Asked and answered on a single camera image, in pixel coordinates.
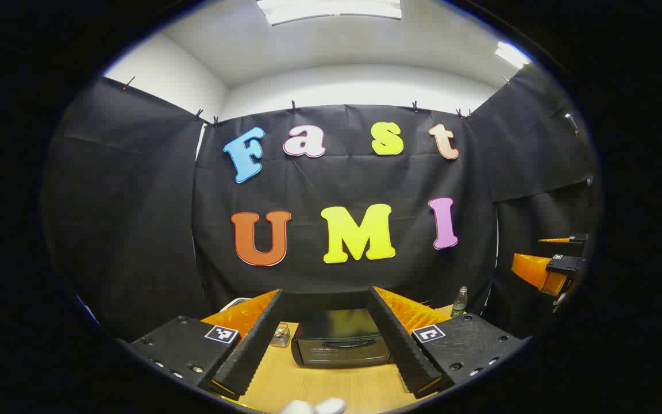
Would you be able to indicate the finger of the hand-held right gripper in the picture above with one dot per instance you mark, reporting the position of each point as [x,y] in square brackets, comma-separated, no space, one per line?
[566,267]
[578,238]

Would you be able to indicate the small clear glass jar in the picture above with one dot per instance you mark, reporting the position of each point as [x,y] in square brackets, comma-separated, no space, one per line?
[280,335]

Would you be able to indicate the black electric oven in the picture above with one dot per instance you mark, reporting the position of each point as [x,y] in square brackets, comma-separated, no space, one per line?
[339,339]

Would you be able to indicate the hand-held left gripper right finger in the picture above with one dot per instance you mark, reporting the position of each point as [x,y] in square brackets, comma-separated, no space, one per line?
[405,351]

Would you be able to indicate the clear plastic water bottle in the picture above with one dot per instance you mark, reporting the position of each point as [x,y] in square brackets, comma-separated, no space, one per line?
[459,302]

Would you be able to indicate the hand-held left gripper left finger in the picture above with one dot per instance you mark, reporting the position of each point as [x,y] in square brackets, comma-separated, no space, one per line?
[247,356]

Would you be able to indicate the ceiling light panel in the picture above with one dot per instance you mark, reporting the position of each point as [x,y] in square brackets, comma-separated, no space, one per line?
[512,54]

